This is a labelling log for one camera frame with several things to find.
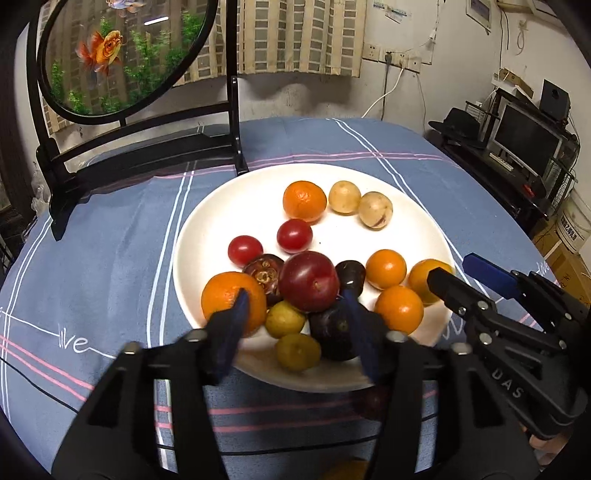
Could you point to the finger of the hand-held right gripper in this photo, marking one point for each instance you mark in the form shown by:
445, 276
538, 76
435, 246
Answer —
489, 274
455, 290

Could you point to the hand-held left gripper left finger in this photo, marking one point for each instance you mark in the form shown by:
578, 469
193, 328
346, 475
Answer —
228, 332

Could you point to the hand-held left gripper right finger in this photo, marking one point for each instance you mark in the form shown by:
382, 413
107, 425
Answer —
364, 341

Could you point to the dark purple round fruit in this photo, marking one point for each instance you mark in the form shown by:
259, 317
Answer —
333, 332

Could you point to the orange mandarin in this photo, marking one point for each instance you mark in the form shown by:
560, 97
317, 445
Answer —
304, 201
221, 295

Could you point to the small smooth orange citrus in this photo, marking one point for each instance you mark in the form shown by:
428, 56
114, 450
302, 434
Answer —
422, 281
386, 268
398, 308

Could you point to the small yellow-green fruit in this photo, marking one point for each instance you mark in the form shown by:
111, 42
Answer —
285, 318
298, 351

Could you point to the brown purple mangosteen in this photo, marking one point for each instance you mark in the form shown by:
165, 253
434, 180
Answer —
262, 277

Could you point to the dark red plum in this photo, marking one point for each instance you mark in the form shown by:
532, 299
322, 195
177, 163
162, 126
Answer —
309, 281

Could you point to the tan longan fruit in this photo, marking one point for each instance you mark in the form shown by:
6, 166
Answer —
375, 210

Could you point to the red cherry tomato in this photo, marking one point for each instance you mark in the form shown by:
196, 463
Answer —
244, 250
294, 236

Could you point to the white round plate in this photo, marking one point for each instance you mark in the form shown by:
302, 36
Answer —
221, 212

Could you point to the yellow round fruit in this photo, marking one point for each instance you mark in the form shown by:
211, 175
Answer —
344, 197

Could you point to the person's right hand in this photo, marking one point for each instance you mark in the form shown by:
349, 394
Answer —
542, 445

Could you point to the small dark plum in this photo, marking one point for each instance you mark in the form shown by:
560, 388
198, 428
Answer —
350, 276

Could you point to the cardboard box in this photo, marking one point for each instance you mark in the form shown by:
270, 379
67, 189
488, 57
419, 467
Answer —
561, 258

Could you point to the black desk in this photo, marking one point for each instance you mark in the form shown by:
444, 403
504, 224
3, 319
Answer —
498, 184

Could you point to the white plastic bucket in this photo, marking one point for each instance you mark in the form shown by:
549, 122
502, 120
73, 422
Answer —
577, 226

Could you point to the blue plaid tablecloth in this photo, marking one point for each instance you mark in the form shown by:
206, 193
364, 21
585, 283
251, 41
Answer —
115, 258

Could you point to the computer monitor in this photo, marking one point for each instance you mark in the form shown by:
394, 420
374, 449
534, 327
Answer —
526, 138

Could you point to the black hat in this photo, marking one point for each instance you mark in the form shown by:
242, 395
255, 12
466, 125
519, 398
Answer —
457, 122

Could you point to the black speaker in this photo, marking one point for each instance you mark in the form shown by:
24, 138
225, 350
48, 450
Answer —
554, 97

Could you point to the round goldfish table screen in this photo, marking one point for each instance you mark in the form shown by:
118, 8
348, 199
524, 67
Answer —
138, 69

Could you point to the checked beige curtain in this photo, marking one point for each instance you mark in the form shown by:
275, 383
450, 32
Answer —
300, 37

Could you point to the white wall power strip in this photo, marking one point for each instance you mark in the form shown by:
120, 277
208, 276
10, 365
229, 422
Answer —
406, 61

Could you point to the white wall socket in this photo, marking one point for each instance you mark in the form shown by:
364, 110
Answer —
371, 50

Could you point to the framed wall notice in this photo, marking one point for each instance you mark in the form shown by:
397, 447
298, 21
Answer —
478, 11

